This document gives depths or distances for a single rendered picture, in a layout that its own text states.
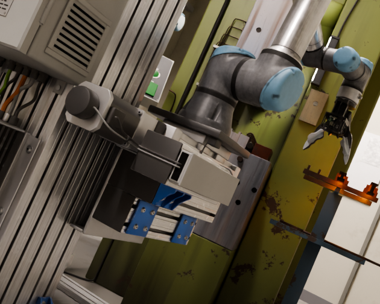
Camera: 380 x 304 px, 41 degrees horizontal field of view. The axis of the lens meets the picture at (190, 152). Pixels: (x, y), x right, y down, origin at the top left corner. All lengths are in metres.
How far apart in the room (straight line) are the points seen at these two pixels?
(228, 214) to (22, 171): 1.38
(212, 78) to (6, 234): 0.63
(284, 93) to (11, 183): 0.67
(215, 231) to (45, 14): 1.60
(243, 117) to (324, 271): 3.24
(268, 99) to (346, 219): 4.70
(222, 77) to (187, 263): 1.25
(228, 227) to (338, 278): 3.61
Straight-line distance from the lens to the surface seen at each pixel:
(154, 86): 2.43
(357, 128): 3.06
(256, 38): 2.57
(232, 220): 2.35
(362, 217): 5.87
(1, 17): 1.01
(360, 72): 1.73
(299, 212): 2.54
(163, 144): 1.00
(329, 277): 5.88
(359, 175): 5.93
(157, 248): 2.42
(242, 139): 2.44
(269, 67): 1.26
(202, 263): 2.38
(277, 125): 2.94
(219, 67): 1.33
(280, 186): 2.55
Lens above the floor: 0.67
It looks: 3 degrees up
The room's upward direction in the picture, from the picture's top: 24 degrees clockwise
